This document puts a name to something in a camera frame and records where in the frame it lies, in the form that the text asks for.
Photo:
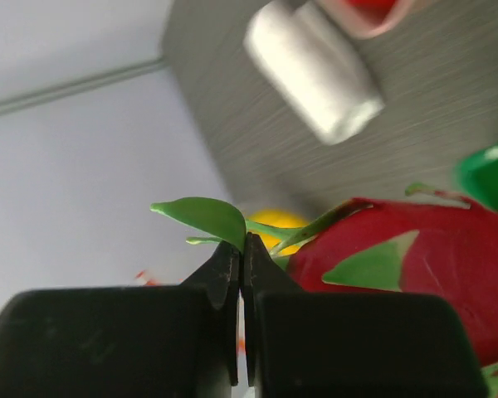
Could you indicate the rolled white towel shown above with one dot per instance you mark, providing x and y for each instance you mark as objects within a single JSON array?
[{"x": 314, "y": 67}]

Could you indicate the green plastic tray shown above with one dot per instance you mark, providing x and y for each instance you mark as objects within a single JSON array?
[{"x": 477, "y": 176}]

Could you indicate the clear orange zip top bag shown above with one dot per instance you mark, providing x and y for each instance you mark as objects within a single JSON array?
[{"x": 145, "y": 278}]

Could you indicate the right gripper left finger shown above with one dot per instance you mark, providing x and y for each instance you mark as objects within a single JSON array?
[{"x": 164, "y": 341}]

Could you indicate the yellow fake banana bunch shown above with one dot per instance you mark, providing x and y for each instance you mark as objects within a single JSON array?
[{"x": 277, "y": 218}]

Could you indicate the pink compartment tray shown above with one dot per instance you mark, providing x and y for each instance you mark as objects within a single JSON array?
[{"x": 367, "y": 19}]

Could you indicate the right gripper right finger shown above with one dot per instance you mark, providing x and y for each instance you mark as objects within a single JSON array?
[{"x": 301, "y": 344}]

